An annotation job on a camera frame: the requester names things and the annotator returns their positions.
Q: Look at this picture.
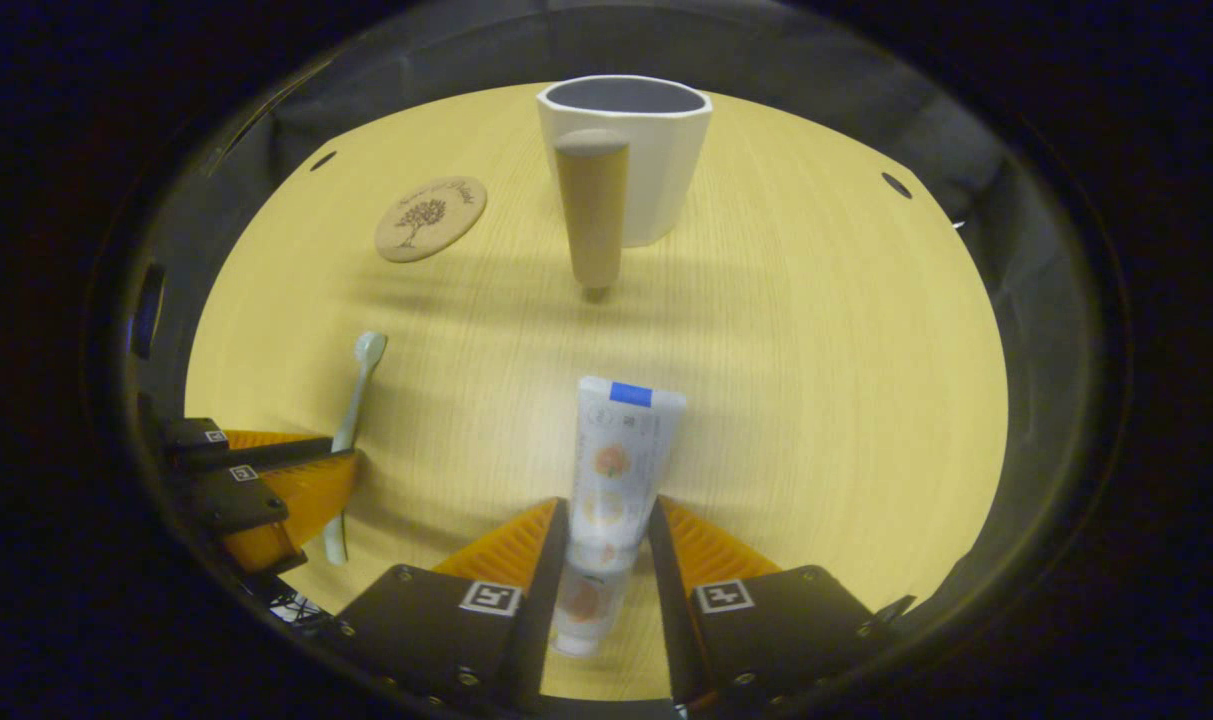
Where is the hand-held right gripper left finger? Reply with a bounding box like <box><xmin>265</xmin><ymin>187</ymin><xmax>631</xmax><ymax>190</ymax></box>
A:
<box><xmin>332</xmin><ymin>497</ymin><xmax>571</xmax><ymax>715</ymax></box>

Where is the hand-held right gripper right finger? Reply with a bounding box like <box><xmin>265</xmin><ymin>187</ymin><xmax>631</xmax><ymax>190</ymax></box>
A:
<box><xmin>648</xmin><ymin>495</ymin><xmax>917</xmax><ymax>709</ymax></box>

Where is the pale green toothbrush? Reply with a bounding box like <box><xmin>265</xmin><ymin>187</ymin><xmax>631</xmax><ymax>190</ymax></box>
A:
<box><xmin>323</xmin><ymin>331</ymin><xmax>389</xmax><ymax>567</ymax></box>

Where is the white toothpaste tube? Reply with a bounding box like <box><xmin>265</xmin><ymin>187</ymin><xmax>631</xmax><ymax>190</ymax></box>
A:
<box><xmin>549</xmin><ymin>376</ymin><xmax>688</xmax><ymax>659</ymax></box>

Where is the round wooden coaster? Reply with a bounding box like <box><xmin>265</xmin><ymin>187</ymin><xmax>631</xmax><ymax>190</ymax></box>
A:
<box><xmin>375</xmin><ymin>176</ymin><xmax>489</xmax><ymax>264</ymax></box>

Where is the white cup with wooden handle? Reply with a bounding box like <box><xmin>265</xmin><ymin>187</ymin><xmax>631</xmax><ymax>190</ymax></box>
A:
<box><xmin>536</xmin><ymin>75</ymin><xmax>714</xmax><ymax>303</ymax></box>

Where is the wooden desktop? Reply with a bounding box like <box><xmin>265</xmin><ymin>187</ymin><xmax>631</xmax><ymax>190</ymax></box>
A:
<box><xmin>184</xmin><ymin>82</ymin><xmax>1010</xmax><ymax>701</ymax></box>

